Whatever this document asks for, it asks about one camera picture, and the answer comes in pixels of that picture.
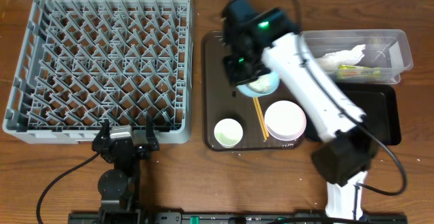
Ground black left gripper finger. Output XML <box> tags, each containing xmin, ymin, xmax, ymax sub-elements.
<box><xmin>92</xmin><ymin>119</ymin><xmax>110</xmax><ymax>153</ymax></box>
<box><xmin>146</xmin><ymin>115</ymin><xmax>159</xmax><ymax>151</ymax></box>

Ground rice food waste pile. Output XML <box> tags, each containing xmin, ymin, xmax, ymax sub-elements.
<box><xmin>248</xmin><ymin>75</ymin><xmax>274</xmax><ymax>94</ymax></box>

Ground light blue bowl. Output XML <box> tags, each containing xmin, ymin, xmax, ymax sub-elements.
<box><xmin>237</xmin><ymin>72</ymin><xmax>280</xmax><ymax>98</ymax></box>

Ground small white cup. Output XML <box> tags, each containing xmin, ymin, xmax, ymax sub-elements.
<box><xmin>214</xmin><ymin>118</ymin><xmax>243</xmax><ymax>148</ymax></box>

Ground green snack wrapper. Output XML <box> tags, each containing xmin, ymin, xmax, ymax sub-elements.
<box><xmin>336</xmin><ymin>64</ymin><xmax>381</xmax><ymax>79</ymax></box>

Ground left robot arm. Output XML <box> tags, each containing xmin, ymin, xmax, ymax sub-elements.
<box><xmin>92</xmin><ymin>120</ymin><xmax>151</xmax><ymax>224</ymax></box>

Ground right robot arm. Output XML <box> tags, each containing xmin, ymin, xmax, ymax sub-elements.
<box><xmin>203</xmin><ymin>0</ymin><xmax>377</xmax><ymax>221</ymax></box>

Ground black waste tray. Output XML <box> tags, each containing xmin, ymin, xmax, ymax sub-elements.
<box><xmin>303</xmin><ymin>81</ymin><xmax>402</xmax><ymax>147</ymax></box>

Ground dark brown serving tray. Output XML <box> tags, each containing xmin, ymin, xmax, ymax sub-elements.
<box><xmin>201</xmin><ymin>31</ymin><xmax>304</xmax><ymax>151</ymax></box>

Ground wooden chopstick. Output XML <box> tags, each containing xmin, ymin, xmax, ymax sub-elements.
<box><xmin>252</xmin><ymin>97</ymin><xmax>268</xmax><ymax>141</ymax></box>
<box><xmin>256</xmin><ymin>97</ymin><xmax>271</xmax><ymax>139</ymax></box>

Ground grey dish rack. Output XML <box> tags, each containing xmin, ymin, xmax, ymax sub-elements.
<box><xmin>3</xmin><ymin>0</ymin><xmax>194</xmax><ymax>144</ymax></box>

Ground white pink bowl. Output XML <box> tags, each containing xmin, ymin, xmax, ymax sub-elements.
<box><xmin>264</xmin><ymin>100</ymin><xmax>307</xmax><ymax>141</ymax></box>

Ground clear plastic bin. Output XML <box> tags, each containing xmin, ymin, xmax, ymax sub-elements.
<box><xmin>302</xmin><ymin>29</ymin><xmax>413</xmax><ymax>84</ymax></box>

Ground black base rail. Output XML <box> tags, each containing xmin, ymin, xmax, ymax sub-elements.
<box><xmin>67</xmin><ymin>210</ymin><xmax>408</xmax><ymax>224</ymax></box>

